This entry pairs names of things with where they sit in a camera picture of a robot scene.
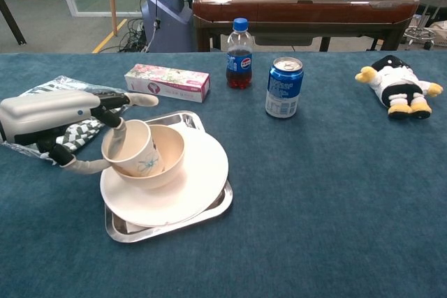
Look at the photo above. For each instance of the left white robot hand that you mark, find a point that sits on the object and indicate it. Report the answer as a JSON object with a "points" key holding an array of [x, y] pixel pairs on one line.
{"points": [[38, 113]]}

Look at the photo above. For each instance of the floral white paper cup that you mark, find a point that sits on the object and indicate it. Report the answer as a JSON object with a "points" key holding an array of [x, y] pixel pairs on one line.
{"points": [[139, 162]]}

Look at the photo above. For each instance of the striped cloth in plastic bag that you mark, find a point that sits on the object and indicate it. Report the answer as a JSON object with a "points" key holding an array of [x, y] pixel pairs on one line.
{"points": [[52, 85]]}

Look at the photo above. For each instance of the black table leg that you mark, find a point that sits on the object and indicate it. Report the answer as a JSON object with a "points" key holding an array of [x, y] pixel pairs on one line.
{"points": [[12, 22]]}

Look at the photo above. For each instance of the pink floral cardboard box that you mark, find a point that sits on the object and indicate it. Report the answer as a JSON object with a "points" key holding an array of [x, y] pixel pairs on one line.
{"points": [[167, 81]]}

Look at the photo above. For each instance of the wooden pole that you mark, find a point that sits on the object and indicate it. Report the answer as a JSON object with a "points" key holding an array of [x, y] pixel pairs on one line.
{"points": [[112, 1]]}

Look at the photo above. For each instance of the beige bowl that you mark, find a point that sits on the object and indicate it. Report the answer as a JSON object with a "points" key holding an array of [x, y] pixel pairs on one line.
{"points": [[173, 158]]}

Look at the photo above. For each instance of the blue grey machine base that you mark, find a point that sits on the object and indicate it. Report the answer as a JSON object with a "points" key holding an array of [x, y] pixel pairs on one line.
{"points": [[167, 15]]}

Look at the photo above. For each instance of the cream round plate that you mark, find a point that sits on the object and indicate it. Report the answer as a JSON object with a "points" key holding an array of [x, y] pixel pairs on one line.
{"points": [[195, 190]]}

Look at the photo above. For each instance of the stainless steel tray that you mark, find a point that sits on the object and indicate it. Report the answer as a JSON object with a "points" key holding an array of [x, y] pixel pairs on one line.
{"points": [[167, 233]]}

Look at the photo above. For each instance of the Pepsi cola plastic bottle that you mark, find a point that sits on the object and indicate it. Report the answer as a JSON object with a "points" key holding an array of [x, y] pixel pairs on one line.
{"points": [[239, 64]]}

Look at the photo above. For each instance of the blue Pepsi can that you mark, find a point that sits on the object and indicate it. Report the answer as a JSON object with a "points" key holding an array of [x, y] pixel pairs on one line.
{"points": [[283, 88]]}

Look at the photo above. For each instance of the brown mahjong table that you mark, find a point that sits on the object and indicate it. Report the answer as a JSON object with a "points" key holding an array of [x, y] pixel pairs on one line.
{"points": [[300, 10]]}

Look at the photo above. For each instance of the blue tablecloth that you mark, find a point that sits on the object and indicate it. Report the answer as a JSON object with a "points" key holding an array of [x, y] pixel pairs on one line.
{"points": [[314, 190]]}

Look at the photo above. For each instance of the black white plush toy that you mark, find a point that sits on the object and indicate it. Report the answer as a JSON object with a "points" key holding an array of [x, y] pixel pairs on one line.
{"points": [[398, 83]]}

